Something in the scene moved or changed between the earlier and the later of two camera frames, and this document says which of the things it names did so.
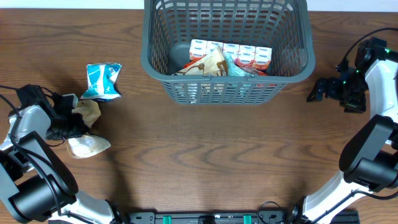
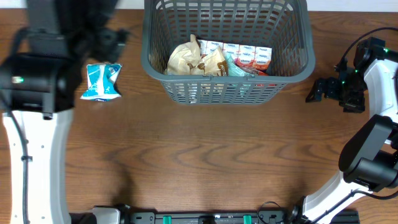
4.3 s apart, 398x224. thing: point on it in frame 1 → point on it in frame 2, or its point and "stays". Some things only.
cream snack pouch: (87, 145) → (182, 55)
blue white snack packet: (102, 78) stays
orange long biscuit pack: (186, 63) → (262, 72)
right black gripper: (357, 105) stays
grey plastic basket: (168, 25) stays
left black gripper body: (68, 124) → (96, 49)
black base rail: (284, 216) stays
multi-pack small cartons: (249, 56) stays
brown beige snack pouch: (212, 65) stays
